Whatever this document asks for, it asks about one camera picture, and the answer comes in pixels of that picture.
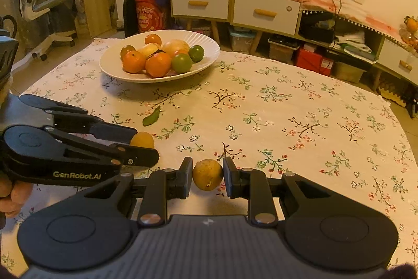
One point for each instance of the black electronics box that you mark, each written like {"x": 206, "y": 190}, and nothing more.
{"x": 316, "y": 30}

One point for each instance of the red cardboard box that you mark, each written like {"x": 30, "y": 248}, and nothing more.
{"x": 313, "y": 60}

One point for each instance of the green lime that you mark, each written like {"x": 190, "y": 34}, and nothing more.
{"x": 196, "y": 53}
{"x": 182, "y": 63}

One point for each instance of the black flat panel heater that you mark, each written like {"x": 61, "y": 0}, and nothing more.
{"x": 129, "y": 16}

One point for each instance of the long low cabinet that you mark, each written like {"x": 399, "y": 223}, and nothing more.
{"x": 396, "y": 52}

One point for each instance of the small brown round fruit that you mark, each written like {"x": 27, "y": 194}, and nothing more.
{"x": 208, "y": 179}
{"x": 142, "y": 139}

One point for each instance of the white plate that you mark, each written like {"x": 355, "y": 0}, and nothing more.
{"x": 209, "y": 43}

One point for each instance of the pink patterned cloth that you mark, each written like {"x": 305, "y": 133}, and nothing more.
{"x": 343, "y": 7}

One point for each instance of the loose green leaf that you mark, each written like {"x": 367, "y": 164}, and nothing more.
{"x": 152, "y": 117}

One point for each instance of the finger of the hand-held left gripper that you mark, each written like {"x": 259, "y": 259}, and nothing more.
{"x": 140, "y": 157}
{"x": 98, "y": 130}

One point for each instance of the red printed bag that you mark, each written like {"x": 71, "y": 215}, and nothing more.
{"x": 148, "y": 16}

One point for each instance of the decorative orange fruit arrangement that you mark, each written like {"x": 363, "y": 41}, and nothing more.
{"x": 410, "y": 30}

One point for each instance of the floral tablecloth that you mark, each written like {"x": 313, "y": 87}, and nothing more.
{"x": 277, "y": 122}

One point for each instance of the orange tomato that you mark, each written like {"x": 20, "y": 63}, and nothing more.
{"x": 152, "y": 38}
{"x": 180, "y": 52}

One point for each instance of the large yellow round fruit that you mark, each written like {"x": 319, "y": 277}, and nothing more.
{"x": 176, "y": 46}
{"x": 148, "y": 48}

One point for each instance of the clear box dark lid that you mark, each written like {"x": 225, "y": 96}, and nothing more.
{"x": 282, "y": 48}

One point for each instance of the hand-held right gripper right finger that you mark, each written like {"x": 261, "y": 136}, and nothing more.
{"x": 228, "y": 177}

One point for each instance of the brownish green tomato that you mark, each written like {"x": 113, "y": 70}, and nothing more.
{"x": 126, "y": 51}

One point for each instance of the small clear storage box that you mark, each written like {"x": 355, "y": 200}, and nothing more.
{"x": 201, "y": 30}

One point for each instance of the person's left hand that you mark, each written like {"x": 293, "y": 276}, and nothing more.
{"x": 13, "y": 195}

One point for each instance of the leafy tangerine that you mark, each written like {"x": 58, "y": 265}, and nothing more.
{"x": 158, "y": 66}

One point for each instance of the beige storage box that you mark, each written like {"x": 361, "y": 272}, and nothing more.
{"x": 347, "y": 71}

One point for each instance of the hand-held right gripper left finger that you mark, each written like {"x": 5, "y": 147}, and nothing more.
{"x": 188, "y": 177}

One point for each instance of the white office chair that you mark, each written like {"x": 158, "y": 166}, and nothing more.
{"x": 36, "y": 1}

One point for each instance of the clear box blue lid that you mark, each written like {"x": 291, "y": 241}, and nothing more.
{"x": 241, "y": 38}

